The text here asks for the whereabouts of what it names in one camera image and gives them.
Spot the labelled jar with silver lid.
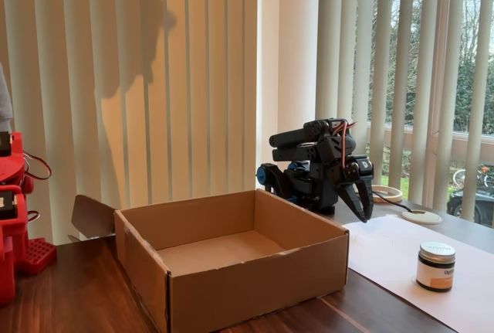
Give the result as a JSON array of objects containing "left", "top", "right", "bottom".
[{"left": 415, "top": 241, "right": 456, "bottom": 293}]

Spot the red leader robot arm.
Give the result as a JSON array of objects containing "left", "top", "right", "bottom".
[{"left": 0, "top": 131, "right": 58, "bottom": 307}]

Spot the grey sleeved forearm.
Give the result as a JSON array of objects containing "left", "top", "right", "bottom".
[{"left": 0, "top": 63, "right": 15, "bottom": 133}]

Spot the open brown cardboard box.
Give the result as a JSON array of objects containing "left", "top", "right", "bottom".
[{"left": 71, "top": 189, "right": 350, "bottom": 333}]

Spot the white tape roll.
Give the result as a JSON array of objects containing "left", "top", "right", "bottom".
[{"left": 370, "top": 185, "right": 404, "bottom": 205}]

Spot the white round coaster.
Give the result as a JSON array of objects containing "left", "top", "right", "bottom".
[{"left": 401, "top": 209, "right": 444, "bottom": 226}]

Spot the white paper sheet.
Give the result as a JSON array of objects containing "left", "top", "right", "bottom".
[{"left": 341, "top": 213, "right": 494, "bottom": 333}]

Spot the black blue table clamp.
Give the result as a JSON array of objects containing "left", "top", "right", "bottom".
[{"left": 256, "top": 162, "right": 298, "bottom": 205}]

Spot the black parked car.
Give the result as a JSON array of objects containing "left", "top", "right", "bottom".
[{"left": 446, "top": 188, "right": 494, "bottom": 228}]

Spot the cream vertical blind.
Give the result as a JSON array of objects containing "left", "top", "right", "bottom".
[
  {"left": 0, "top": 0, "right": 259, "bottom": 245},
  {"left": 316, "top": 0, "right": 494, "bottom": 229}
]

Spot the parked bicycle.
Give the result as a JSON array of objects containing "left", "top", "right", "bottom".
[{"left": 451, "top": 165, "right": 494, "bottom": 189}]

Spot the thin black cable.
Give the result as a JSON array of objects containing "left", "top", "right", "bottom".
[{"left": 372, "top": 190, "right": 414, "bottom": 214}]

